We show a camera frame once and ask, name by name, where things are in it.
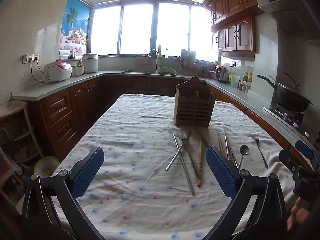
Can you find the black wok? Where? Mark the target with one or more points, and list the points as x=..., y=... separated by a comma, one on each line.
x=292, y=97

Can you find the metal sink faucet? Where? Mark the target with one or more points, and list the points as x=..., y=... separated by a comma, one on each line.
x=157, y=62

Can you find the corner storage shelf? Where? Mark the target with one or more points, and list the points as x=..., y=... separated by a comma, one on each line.
x=17, y=130

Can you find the kitchen sink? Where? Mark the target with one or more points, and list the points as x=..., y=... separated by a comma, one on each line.
x=140, y=72

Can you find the tropical fruit wall poster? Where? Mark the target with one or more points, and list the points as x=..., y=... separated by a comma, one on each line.
x=75, y=22

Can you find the green cup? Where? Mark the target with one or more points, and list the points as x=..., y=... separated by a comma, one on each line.
x=231, y=78

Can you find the floral white tablecloth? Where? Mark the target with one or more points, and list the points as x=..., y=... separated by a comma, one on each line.
x=135, y=160

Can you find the steel electric kettle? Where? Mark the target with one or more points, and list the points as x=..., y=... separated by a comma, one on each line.
x=221, y=75

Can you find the pink container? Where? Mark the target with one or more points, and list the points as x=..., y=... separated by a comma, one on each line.
x=212, y=75

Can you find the grey kitchen countertop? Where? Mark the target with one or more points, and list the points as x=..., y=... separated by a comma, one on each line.
x=50, y=87

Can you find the slim metal spoon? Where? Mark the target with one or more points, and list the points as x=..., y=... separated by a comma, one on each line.
x=261, y=153

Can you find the steel range hood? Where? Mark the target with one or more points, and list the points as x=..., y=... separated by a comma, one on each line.
x=292, y=12

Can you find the small white appliance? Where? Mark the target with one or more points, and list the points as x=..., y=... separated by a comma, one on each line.
x=78, y=70

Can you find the wooden utensil holder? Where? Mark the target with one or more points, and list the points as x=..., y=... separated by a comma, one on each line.
x=193, y=105

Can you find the person's right hand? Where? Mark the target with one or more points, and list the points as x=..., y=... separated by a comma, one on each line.
x=297, y=213

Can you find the large white rice cooker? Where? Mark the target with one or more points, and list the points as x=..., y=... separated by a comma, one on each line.
x=90, y=63

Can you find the brown wooden chopstick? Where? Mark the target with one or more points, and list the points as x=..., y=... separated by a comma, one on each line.
x=200, y=165

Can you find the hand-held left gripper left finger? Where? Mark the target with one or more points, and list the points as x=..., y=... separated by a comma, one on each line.
x=88, y=170

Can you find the kitchen window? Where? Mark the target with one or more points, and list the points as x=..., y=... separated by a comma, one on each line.
x=137, y=27

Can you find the bottle on windowsill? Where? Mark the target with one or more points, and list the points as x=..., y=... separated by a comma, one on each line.
x=159, y=51

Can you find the pink and white rice cooker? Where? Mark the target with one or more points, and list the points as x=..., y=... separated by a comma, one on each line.
x=57, y=71

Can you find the small wall outlet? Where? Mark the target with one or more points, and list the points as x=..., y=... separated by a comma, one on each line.
x=232, y=63

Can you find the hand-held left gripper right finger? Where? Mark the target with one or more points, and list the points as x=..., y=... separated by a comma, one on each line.
x=222, y=170

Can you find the green waste bin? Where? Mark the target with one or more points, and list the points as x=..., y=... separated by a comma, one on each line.
x=46, y=166

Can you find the metal fork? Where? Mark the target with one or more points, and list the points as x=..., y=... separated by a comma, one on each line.
x=191, y=157

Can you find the wall power outlet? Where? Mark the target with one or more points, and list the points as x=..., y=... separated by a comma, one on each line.
x=31, y=58

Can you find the metal chopstick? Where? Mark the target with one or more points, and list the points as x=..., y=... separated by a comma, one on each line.
x=229, y=145
x=176, y=153
x=186, y=172

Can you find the wooden base cabinets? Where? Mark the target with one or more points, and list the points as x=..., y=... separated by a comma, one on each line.
x=82, y=105

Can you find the wooden wall cabinets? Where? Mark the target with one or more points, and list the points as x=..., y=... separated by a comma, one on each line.
x=237, y=35

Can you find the green colander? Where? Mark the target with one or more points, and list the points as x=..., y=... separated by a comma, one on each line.
x=166, y=71

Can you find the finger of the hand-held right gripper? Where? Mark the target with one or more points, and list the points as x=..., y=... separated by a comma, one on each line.
x=303, y=148
x=288, y=159

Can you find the row of seasoning jars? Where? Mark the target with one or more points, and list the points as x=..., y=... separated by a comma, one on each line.
x=246, y=82

